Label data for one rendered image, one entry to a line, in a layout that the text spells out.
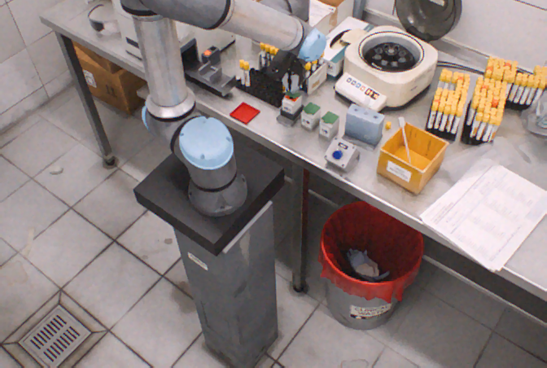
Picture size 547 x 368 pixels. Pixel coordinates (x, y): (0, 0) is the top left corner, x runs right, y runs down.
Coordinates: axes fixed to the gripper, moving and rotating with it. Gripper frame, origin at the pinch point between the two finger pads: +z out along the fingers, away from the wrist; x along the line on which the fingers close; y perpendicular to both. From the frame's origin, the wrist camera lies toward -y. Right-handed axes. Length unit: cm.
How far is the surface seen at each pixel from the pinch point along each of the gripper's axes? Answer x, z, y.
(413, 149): -37.1, 8.8, 7.2
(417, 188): -44.6, 7.4, -6.1
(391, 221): -33, 59, 17
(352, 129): -20.2, 6.0, 2.2
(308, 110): -6.7, 3.6, -0.4
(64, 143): 135, 98, -8
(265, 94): 10.6, 8.0, 1.7
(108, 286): 56, 98, -53
